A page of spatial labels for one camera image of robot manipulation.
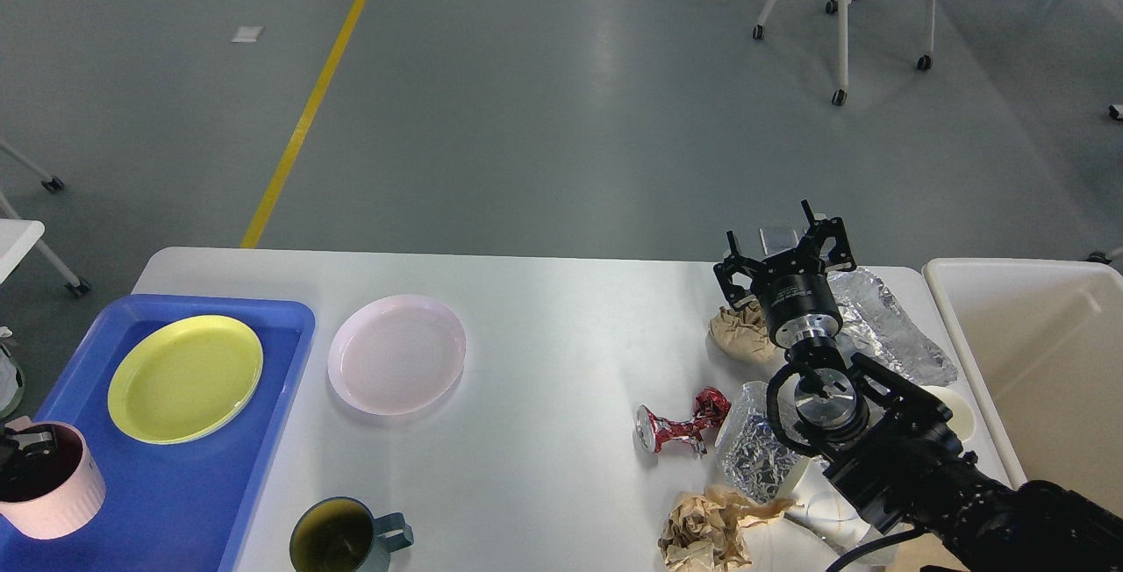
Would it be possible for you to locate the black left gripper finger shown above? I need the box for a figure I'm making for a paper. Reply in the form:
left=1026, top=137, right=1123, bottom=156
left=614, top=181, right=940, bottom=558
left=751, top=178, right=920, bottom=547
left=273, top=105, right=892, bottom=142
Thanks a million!
left=1, top=427, right=60, bottom=490

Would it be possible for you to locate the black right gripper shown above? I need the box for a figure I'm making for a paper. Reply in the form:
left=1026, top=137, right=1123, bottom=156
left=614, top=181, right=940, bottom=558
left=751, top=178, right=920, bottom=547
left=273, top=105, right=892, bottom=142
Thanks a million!
left=712, top=200, right=857, bottom=349

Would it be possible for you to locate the pink ribbed mug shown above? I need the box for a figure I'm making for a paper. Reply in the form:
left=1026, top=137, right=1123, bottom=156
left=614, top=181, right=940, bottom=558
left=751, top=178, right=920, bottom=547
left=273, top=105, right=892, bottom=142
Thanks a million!
left=1, top=417, right=107, bottom=541

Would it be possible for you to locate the teal mug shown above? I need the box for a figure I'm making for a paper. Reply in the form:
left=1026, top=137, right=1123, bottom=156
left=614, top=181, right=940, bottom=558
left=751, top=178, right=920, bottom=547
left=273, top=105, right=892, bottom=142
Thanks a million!
left=289, top=497, right=416, bottom=571

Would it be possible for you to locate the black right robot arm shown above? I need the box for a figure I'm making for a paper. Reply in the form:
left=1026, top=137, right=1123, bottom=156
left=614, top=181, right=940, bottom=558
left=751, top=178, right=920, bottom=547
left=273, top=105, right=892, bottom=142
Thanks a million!
left=713, top=203, right=1122, bottom=571

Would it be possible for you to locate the crumpled brown paper back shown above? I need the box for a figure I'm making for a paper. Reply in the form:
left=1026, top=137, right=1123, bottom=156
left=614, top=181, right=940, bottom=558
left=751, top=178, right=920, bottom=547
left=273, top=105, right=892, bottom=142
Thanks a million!
left=707, top=299, right=777, bottom=365

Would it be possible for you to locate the crumpled brown paper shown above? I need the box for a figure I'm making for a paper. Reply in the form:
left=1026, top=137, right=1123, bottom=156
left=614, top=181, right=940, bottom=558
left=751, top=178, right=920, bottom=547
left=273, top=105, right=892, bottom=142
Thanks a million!
left=707, top=299, right=777, bottom=365
left=658, top=484, right=794, bottom=571

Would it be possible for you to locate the crumpled foil sheet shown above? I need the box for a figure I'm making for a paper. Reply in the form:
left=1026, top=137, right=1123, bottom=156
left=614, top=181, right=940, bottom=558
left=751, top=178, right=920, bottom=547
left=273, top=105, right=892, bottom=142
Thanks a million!
left=827, top=267, right=958, bottom=387

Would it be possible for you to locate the crushed red can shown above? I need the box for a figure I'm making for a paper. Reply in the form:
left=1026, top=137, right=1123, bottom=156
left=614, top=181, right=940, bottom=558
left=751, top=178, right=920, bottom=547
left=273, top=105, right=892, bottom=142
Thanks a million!
left=634, top=387, right=733, bottom=456

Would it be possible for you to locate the blue plastic tray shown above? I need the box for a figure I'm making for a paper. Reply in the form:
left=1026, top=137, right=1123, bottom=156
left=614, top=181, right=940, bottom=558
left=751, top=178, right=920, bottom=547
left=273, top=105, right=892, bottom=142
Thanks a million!
left=1, top=296, right=316, bottom=571

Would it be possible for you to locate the yellow plate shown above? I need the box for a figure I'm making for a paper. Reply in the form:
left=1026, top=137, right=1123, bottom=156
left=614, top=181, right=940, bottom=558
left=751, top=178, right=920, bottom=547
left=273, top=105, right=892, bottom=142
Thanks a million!
left=107, top=315, right=264, bottom=447

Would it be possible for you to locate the crumpled foil ball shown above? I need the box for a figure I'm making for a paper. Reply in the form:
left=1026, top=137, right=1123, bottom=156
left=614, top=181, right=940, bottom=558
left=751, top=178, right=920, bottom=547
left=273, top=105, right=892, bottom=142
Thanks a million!
left=715, top=381, right=810, bottom=503

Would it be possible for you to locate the white side table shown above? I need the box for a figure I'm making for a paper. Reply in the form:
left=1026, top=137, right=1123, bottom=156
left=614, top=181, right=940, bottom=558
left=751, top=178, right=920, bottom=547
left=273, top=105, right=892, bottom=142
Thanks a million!
left=1, top=139, right=91, bottom=297

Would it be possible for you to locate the clear plastic wrap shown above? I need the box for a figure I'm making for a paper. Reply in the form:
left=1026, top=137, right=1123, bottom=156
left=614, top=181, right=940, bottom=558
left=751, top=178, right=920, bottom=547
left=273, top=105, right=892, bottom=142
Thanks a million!
left=742, top=457, right=882, bottom=571

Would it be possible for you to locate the white paper cup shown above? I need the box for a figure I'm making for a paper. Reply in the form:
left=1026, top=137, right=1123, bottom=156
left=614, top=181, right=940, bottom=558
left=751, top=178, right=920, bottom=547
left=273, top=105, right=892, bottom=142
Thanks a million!
left=922, top=385, right=976, bottom=444

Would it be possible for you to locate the white plastic bin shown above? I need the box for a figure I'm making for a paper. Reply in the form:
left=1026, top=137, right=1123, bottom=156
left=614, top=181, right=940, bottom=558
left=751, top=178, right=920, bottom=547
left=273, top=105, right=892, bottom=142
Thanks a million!
left=923, top=258, right=1122, bottom=512

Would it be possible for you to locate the crumpled brown paper front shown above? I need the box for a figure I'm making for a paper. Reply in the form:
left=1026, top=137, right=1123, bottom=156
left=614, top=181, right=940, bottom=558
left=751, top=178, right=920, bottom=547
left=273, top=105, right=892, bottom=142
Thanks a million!
left=658, top=484, right=794, bottom=571

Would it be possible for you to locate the pink plate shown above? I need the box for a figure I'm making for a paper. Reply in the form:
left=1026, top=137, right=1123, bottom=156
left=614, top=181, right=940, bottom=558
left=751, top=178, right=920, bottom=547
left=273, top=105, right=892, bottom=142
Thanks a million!
left=326, top=296, right=467, bottom=417

